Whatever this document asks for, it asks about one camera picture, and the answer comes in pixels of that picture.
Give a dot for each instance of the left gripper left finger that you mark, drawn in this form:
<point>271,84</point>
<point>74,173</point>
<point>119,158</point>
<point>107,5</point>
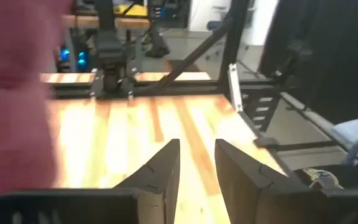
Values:
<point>154,193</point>

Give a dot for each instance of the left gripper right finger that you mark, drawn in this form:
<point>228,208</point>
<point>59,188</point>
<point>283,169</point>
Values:
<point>253,199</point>

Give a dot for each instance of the maroon baseball cap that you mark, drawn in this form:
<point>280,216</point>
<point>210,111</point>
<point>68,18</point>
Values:
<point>14,109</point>

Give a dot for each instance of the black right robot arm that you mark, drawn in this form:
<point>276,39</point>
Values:
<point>109,46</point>

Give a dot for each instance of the black object yellow print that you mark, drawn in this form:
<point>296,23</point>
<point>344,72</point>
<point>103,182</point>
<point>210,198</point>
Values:
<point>322,177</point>

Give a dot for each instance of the padded chair armrest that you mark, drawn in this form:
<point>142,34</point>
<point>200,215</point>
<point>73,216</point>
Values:
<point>356,130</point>

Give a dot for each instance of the computer tower lit fans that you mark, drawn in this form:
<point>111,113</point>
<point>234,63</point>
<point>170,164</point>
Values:
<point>73,59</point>

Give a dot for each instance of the office chair blue seat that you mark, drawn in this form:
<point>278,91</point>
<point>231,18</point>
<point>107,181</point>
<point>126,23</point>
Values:
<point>216,25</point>

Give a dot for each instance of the black aluminium table frame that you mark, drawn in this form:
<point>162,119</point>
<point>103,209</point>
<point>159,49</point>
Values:
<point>179,90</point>

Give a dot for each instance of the white metal bracket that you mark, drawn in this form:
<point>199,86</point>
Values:
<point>235,87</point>

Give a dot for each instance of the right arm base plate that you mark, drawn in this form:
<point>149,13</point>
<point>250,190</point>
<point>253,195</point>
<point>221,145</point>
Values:
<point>96,87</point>

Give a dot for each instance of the wooden workbench black frame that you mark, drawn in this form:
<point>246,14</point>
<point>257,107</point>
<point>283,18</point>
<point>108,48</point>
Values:
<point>129,21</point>

